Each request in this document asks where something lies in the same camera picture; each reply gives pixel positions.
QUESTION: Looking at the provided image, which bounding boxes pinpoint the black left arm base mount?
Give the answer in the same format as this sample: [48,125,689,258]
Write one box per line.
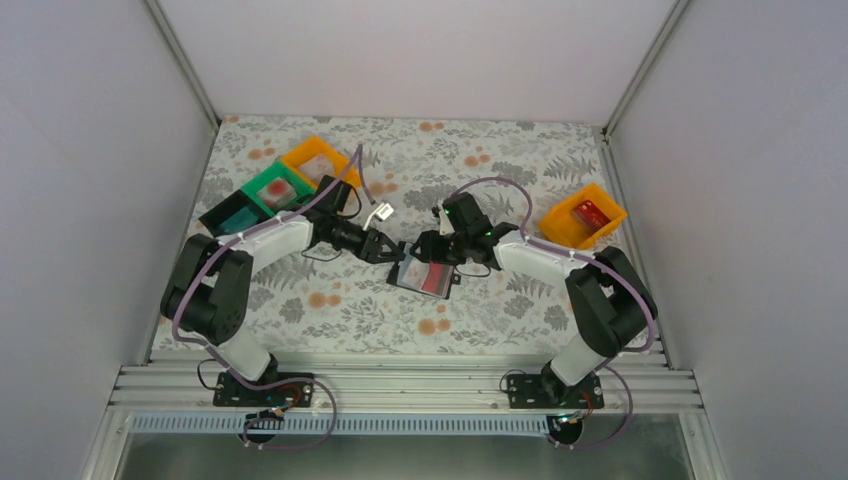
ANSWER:
[212,372,315,409]

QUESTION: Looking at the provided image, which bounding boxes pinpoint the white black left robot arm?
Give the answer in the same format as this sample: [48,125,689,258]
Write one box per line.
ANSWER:
[160,177,405,405]

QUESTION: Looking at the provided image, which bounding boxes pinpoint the white red card in green bin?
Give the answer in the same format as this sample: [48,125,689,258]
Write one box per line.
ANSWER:
[258,177,298,211]

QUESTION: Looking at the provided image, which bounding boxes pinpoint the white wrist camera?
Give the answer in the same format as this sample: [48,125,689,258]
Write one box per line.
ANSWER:
[432,207,456,237]
[363,202,395,230]

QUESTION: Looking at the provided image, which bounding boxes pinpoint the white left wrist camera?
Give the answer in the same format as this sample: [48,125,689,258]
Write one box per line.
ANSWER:
[363,202,395,230]

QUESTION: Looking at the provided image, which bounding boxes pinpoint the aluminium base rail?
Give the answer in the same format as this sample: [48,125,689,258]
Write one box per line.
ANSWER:
[107,351,703,437]

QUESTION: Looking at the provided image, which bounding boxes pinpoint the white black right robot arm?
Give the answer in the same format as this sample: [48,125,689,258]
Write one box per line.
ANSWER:
[411,192,658,407]

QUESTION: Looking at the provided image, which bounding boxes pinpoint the floral patterned table mat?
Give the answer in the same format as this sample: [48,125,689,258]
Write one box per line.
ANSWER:
[194,115,606,355]

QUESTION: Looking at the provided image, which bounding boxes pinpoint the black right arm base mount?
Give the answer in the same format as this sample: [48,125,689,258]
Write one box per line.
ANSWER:
[498,369,605,410]

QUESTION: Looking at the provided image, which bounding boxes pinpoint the orange plastic bin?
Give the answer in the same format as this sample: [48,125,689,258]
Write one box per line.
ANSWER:
[538,183,628,250]
[280,136,349,189]

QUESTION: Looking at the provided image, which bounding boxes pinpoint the teal card in black bin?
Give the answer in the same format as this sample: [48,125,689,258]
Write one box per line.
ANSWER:
[220,206,262,234]

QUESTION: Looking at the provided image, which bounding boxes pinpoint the red cards in bin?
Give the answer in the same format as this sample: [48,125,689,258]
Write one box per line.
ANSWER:
[572,200,611,234]

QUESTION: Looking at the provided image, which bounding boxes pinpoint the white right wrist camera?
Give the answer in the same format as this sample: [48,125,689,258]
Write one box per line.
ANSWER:
[432,207,456,237]

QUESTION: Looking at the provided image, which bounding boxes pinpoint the black leather card holder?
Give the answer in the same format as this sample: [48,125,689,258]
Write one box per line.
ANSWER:
[387,256,461,299]

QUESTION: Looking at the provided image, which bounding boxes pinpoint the black plastic bin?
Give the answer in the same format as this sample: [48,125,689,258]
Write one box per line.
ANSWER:
[199,190,270,237]

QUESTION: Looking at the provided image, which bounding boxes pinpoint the green plastic bin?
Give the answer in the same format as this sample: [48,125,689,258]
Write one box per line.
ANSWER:
[240,161,315,215]

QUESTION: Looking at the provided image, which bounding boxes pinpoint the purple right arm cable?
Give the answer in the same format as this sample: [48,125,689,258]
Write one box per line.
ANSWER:
[450,176,658,452]

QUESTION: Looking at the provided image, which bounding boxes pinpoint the white card in orange bin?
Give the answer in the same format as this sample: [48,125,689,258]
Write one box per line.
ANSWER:
[299,154,336,184]

